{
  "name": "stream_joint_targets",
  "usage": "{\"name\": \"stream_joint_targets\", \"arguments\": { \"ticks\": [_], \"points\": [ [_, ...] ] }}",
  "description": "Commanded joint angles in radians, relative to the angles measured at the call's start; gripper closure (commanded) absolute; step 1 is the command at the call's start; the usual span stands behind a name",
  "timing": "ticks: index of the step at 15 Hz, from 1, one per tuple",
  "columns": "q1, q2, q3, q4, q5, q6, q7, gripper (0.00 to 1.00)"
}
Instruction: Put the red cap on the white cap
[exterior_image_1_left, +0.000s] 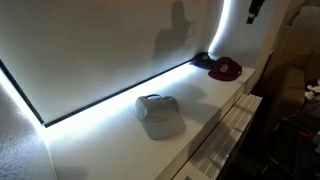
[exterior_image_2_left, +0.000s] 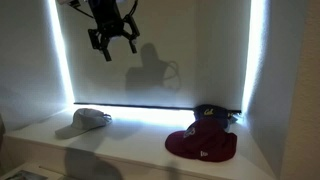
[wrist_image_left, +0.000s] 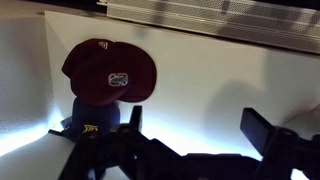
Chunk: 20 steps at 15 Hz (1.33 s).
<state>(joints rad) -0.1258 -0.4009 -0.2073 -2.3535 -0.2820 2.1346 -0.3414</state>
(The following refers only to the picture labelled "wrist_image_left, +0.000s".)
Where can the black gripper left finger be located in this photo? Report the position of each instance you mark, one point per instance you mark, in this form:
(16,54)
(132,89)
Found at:
(136,118)

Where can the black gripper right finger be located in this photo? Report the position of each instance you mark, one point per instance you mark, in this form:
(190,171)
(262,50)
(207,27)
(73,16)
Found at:
(266,136)

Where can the dark red baseball cap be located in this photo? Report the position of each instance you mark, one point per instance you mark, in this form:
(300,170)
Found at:
(100,73)

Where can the navy blue cap yellow lettering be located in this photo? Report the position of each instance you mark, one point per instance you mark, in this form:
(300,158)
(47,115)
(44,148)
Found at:
(95,116)

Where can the white perforated radiator cover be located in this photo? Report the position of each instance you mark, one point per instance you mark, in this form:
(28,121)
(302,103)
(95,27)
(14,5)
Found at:
(213,20)

